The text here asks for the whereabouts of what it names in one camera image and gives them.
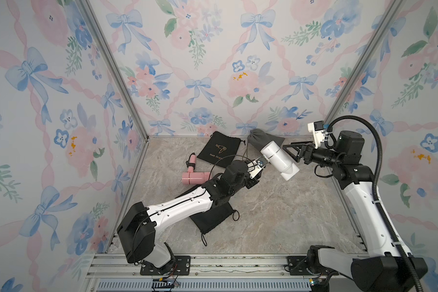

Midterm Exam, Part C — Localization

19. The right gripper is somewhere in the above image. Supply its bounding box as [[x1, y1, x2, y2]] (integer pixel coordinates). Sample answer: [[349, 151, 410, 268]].
[[282, 131, 339, 158]]

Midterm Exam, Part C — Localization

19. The white hair dryer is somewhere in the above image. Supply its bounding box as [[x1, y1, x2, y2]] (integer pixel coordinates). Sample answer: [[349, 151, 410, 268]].
[[260, 141, 299, 181]]

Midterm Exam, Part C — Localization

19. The grey drawstring pouch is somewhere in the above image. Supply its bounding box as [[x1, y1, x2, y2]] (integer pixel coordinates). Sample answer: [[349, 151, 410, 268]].
[[247, 128, 285, 152]]

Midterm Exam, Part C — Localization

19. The black pouch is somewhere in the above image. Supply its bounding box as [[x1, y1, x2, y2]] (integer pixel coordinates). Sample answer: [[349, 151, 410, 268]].
[[189, 202, 240, 246], [197, 131, 243, 168]]

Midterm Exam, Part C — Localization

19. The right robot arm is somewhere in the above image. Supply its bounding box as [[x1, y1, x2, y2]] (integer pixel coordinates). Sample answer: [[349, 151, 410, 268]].
[[282, 131, 428, 292]]

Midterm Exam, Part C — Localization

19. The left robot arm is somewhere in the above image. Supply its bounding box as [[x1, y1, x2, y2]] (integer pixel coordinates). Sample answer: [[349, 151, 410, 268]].
[[116, 160, 262, 272]]

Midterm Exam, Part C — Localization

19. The pink hair dryer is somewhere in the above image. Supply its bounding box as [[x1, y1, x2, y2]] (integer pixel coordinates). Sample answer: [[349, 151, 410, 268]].
[[181, 153, 210, 185]]

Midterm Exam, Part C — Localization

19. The black corrugated cable conduit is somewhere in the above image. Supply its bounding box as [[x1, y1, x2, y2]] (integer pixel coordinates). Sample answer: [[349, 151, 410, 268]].
[[326, 115, 424, 292]]

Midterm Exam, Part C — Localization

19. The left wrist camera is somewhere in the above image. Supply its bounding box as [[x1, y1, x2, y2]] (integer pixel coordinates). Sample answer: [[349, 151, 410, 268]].
[[248, 156, 268, 180]]

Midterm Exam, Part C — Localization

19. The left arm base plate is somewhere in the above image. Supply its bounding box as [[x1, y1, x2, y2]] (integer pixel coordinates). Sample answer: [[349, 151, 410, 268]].
[[140, 255, 191, 277]]

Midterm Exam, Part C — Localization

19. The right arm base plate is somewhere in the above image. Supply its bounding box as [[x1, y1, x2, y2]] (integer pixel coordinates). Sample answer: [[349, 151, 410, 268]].
[[284, 255, 334, 277]]

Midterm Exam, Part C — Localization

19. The aluminium front rail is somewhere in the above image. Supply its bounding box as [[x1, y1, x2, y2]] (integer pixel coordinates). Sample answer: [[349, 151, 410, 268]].
[[81, 254, 327, 292]]

